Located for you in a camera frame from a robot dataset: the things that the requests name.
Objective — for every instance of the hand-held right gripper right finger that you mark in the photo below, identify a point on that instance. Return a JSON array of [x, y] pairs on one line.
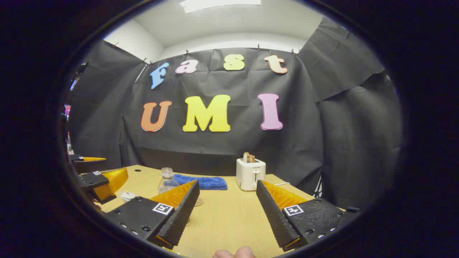
[[272, 215]]

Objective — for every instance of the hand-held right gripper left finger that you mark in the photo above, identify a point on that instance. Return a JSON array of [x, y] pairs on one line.
[[183, 215]]

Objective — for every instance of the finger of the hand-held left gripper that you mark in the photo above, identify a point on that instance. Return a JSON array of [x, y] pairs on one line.
[[94, 180], [77, 158]]

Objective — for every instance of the round brown coaster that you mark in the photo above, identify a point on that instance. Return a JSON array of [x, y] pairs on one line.
[[199, 202]]

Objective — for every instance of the green label water bottle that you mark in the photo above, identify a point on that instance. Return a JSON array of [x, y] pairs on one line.
[[166, 179]]

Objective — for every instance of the blue towel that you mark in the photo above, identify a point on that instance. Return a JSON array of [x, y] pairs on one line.
[[211, 182]]

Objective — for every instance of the white toaster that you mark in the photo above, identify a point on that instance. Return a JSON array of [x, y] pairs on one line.
[[249, 175]]

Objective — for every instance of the toasted bread slice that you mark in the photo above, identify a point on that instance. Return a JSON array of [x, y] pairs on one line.
[[248, 157]]

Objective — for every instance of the black backdrop cloth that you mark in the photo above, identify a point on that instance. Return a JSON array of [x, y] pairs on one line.
[[215, 147]]

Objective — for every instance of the ceiling light panel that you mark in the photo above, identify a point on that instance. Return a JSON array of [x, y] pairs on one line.
[[218, 4]]

